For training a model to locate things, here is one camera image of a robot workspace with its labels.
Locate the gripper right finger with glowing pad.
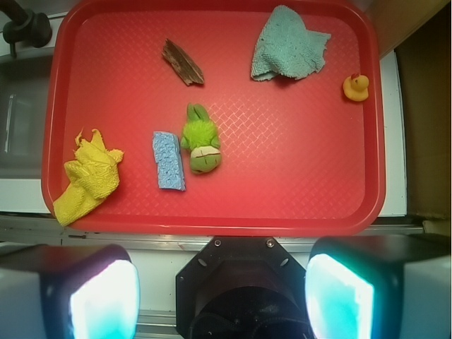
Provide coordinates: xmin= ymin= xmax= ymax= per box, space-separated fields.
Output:
xmin=305 ymin=235 xmax=451 ymax=338

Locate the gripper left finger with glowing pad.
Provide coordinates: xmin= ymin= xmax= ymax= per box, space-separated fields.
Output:
xmin=1 ymin=244 xmax=140 ymax=338

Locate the brown wood chip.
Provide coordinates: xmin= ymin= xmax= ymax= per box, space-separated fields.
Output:
xmin=162 ymin=38 xmax=205 ymax=86

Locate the yellow knitted cloth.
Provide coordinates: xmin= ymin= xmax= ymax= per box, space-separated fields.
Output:
xmin=53 ymin=129 xmax=124 ymax=227

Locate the blue sponge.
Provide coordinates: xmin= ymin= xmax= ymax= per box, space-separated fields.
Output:
xmin=153 ymin=131 xmax=186 ymax=191

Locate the yellow rubber duck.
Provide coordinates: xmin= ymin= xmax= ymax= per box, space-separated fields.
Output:
xmin=343 ymin=73 xmax=370 ymax=102

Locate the red plastic tray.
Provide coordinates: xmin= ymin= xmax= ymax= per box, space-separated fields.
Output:
xmin=42 ymin=1 xmax=386 ymax=237

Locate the grey sink basin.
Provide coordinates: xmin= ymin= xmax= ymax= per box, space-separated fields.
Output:
xmin=1 ymin=56 xmax=52 ymax=179

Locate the green plush turtle toy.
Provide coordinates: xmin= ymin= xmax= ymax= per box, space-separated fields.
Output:
xmin=180 ymin=103 xmax=222 ymax=174

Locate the teal knitted cloth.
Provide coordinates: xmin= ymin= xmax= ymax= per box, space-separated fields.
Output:
xmin=251 ymin=5 xmax=331 ymax=81

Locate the brown cardboard box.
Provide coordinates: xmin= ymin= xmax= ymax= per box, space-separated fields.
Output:
xmin=366 ymin=1 xmax=451 ymax=235

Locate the grey sink faucet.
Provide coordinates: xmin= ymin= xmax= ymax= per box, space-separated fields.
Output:
xmin=1 ymin=0 xmax=53 ymax=59

